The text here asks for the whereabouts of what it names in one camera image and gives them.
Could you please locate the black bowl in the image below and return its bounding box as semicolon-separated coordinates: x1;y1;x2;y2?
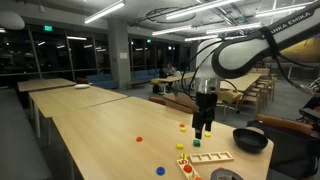
233;128;268;153

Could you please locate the yellow block right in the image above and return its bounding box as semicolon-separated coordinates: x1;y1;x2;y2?
204;132;211;137

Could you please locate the wooden number holder board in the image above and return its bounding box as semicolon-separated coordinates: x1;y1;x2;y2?
177;159;203;180

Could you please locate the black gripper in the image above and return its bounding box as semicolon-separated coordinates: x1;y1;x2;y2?
192;92;218;140

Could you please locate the green exit sign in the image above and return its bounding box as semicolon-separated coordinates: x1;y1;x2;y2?
44;25;53;32

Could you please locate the grey tape roll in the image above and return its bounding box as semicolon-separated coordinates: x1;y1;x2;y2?
210;168;244;180

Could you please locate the brown leather chair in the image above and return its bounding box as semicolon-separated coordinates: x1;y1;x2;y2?
247;114;320;180

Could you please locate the orange round piece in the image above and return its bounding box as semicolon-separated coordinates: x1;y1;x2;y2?
183;165;193;173

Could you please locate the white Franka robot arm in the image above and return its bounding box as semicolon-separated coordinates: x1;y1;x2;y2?
192;1;320;139

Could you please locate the orange disc on table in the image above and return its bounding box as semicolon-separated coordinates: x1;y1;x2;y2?
136;136;143;142

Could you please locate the yellow block centre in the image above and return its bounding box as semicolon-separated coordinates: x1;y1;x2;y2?
176;144;184;149

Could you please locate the seated person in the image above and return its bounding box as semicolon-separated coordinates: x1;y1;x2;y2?
159;63;176;78

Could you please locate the green cube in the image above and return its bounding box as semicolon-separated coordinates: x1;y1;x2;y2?
193;140;201;147

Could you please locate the white plate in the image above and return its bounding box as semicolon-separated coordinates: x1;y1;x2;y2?
74;84;90;89

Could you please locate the blue sofa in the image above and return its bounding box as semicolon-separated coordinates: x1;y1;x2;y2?
87;74;118;89

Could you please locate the wooden slotted tray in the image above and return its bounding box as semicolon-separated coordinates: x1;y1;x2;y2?
189;151;234;164

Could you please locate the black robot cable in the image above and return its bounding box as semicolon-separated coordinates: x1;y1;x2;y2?
180;39;241;103

